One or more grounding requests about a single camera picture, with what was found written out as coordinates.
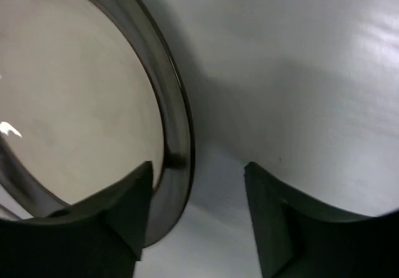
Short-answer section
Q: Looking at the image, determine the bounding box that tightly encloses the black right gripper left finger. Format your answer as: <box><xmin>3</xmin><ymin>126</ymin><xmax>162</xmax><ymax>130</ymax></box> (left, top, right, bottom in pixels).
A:
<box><xmin>1</xmin><ymin>161</ymin><xmax>153</xmax><ymax>277</ymax></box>

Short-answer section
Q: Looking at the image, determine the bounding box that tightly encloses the grey rimmed beige plate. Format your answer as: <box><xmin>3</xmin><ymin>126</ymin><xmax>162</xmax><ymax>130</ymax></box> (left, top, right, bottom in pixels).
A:
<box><xmin>1</xmin><ymin>0</ymin><xmax>195</xmax><ymax>246</ymax></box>

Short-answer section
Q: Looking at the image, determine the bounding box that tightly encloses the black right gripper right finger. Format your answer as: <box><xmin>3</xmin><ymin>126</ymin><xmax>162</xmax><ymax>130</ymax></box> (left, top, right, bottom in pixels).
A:
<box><xmin>244</xmin><ymin>161</ymin><xmax>398</xmax><ymax>277</ymax></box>

